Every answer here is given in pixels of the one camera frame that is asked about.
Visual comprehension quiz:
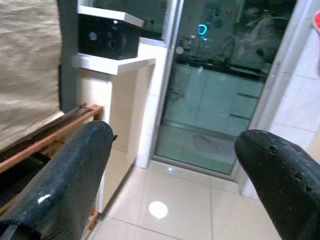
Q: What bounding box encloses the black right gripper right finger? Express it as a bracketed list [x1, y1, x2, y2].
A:
[234, 129, 320, 240]

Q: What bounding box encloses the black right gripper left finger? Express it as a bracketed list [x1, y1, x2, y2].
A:
[0, 120, 118, 240]

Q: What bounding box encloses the brown wooden slatted rack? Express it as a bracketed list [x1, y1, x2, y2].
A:
[0, 104, 105, 233]

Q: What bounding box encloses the glass sliding door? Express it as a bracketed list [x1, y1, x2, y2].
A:
[149, 0, 301, 181]

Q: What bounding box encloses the large beige draped cloth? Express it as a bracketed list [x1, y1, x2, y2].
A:
[0, 0, 65, 151]

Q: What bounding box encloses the black electronics box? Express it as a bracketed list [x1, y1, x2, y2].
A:
[77, 13, 141, 61]

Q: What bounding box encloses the white flat board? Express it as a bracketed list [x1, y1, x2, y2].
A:
[76, 4, 145, 28]

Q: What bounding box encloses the red plastic item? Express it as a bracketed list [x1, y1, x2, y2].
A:
[311, 9, 320, 30]

